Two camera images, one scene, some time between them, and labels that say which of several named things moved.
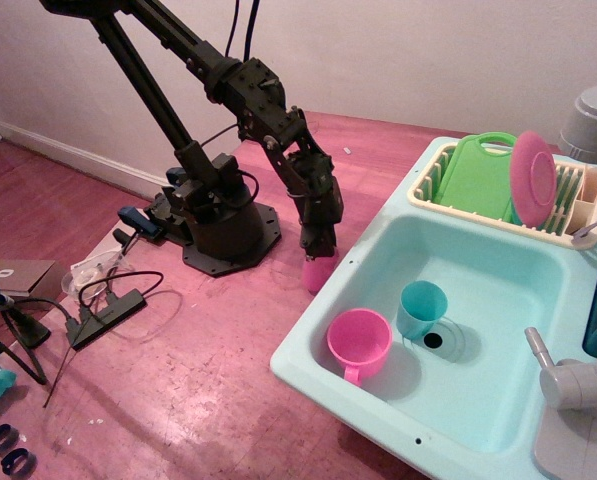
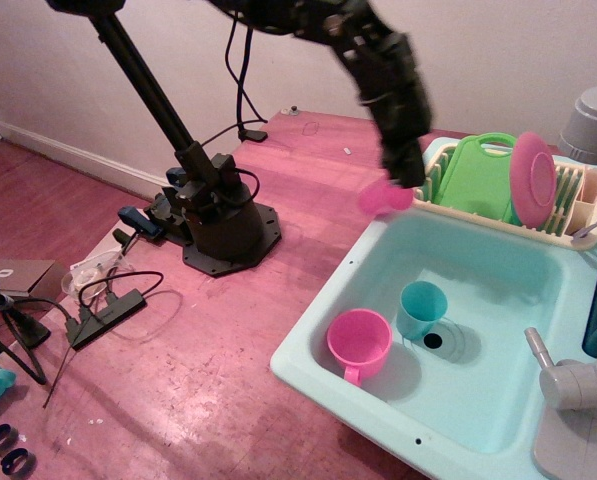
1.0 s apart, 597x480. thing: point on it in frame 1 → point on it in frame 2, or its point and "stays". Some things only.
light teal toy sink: [418, 337] stays
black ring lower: [19, 463] stays
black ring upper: [1, 439] stays
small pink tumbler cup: [318, 270] → [384, 196]
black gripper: [319, 201] → [381, 64]
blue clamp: [138, 220] stays
